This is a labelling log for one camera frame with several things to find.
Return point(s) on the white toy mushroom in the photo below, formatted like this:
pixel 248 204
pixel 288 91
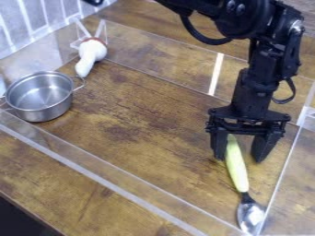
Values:
pixel 92 51

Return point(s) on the clear acrylic enclosure wall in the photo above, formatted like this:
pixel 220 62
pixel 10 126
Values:
pixel 133 132

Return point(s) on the small steel pot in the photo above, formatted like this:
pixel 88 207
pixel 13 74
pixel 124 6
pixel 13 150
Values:
pixel 40 96

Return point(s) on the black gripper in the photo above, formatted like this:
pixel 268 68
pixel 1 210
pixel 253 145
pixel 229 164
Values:
pixel 247 117

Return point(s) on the green handled metal spoon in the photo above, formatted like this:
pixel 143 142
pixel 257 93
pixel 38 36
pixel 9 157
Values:
pixel 249 212

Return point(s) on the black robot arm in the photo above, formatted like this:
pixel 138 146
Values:
pixel 272 26

